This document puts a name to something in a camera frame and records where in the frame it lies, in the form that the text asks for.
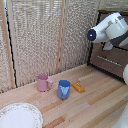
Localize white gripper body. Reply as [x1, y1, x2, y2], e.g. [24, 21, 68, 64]
[101, 40, 115, 52]

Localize blue mug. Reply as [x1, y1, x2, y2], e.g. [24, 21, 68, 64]
[56, 79, 72, 101]

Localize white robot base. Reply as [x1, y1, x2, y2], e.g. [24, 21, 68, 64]
[111, 99, 128, 128]

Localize dark wooden drawer cabinet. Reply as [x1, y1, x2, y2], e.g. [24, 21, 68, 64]
[87, 9, 128, 83]

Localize orange block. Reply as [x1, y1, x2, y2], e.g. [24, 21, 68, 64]
[71, 81, 86, 94]

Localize pink mug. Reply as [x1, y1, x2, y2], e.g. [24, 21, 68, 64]
[36, 73, 54, 93]

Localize white plate with patterned rim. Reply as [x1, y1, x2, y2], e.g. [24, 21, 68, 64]
[0, 102, 44, 128]

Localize silver drawer handle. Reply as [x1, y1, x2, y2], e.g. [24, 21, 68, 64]
[96, 54, 123, 67]

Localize wooden screen post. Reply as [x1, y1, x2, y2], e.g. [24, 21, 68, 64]
[0, 0, 17, 90]

